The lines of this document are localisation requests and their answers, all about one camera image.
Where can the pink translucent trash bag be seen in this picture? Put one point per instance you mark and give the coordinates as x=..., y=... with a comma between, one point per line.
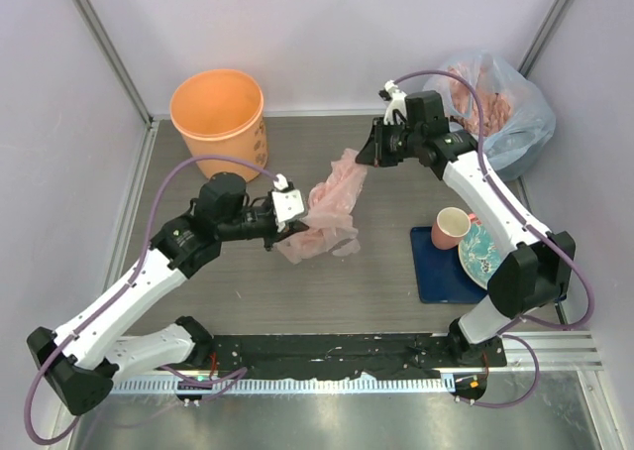
x=330, y=214

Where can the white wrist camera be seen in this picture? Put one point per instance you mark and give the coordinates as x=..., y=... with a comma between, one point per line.
x=394, y=99
x=288, y=202

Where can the floral ceramic plate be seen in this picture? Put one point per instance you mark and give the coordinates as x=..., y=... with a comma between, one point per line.
x=478, y=255

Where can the orange plastic trash bin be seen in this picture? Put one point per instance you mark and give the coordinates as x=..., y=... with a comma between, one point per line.
x=221, y=112

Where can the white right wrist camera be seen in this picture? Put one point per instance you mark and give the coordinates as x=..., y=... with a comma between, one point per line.
x=394, y=99

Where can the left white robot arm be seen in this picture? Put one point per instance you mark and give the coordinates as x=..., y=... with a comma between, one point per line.
x=84, y=358

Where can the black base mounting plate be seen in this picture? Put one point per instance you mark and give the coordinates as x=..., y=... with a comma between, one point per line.
x=334, y=357

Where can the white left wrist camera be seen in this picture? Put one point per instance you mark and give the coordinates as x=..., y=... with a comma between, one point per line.
x=288, y=202

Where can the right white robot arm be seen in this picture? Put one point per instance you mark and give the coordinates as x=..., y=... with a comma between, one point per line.
x=453, y=158

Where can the dark blue tray mat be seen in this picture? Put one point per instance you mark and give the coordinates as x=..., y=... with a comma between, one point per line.
x=443, y=266

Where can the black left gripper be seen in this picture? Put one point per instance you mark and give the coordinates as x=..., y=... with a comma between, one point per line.
x=275, y=235

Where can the perforated aluminium rail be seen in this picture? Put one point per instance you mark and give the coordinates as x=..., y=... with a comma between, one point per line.
x=364, y=384

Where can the blue bag of pink bags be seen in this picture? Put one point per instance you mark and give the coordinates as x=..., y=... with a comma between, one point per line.
x=517, y=121

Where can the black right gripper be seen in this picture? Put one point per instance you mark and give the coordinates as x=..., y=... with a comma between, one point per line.
x=375, y=152

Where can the pink ceramic mug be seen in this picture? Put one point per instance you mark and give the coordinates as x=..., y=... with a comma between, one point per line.
x=451, y=226

